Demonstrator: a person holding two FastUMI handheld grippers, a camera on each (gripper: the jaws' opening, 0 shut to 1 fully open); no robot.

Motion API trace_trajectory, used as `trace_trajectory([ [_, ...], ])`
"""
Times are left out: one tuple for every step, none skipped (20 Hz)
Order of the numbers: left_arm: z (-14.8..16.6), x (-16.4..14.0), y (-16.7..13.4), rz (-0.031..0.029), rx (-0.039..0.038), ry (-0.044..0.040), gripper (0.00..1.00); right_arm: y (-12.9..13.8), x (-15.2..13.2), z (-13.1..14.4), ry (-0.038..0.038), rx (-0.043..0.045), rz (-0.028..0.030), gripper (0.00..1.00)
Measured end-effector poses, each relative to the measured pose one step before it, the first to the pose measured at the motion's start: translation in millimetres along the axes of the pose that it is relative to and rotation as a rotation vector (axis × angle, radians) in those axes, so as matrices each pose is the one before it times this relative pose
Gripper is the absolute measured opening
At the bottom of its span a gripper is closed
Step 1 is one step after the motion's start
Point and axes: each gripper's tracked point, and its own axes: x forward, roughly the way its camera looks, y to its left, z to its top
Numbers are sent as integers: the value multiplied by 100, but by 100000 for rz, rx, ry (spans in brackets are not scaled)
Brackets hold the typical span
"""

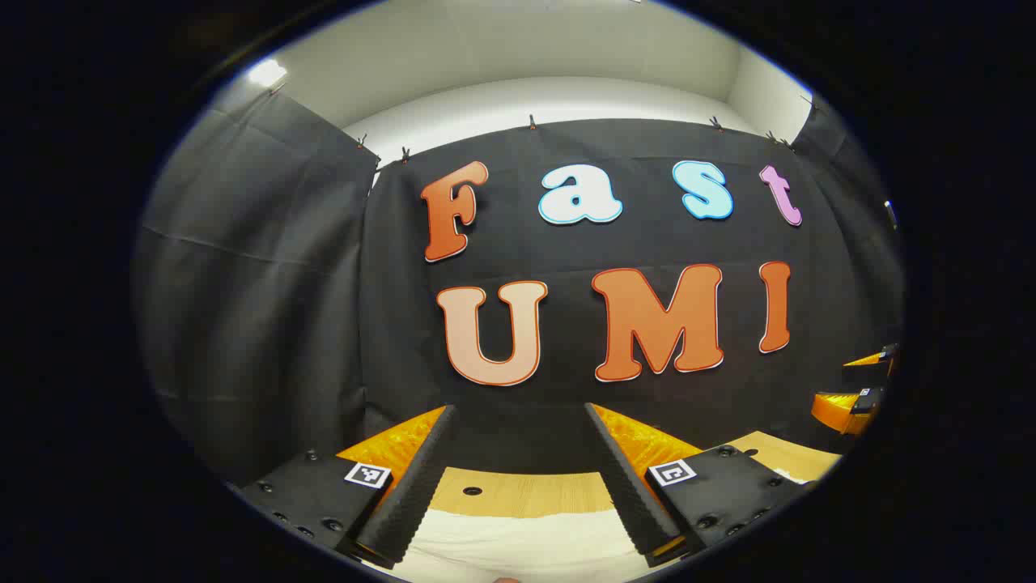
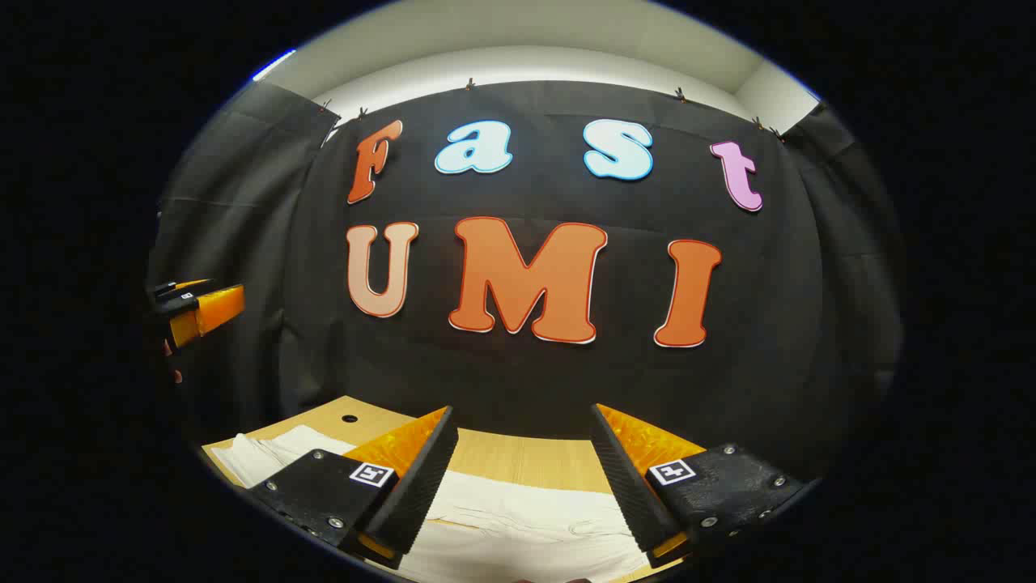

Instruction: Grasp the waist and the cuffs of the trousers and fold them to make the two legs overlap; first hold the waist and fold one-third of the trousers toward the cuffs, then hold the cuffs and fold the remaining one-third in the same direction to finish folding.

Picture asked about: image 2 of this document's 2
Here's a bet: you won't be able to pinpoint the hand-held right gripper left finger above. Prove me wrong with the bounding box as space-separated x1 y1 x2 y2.
248 405 460 569

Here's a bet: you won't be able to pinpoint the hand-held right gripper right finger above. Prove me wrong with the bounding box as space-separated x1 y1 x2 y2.
588 402 809 569

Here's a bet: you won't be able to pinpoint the black backdrop cloth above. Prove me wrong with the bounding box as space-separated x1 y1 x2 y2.
147 79 903 479

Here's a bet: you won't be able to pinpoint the white jeans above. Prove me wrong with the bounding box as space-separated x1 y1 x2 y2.
209 424 658 583

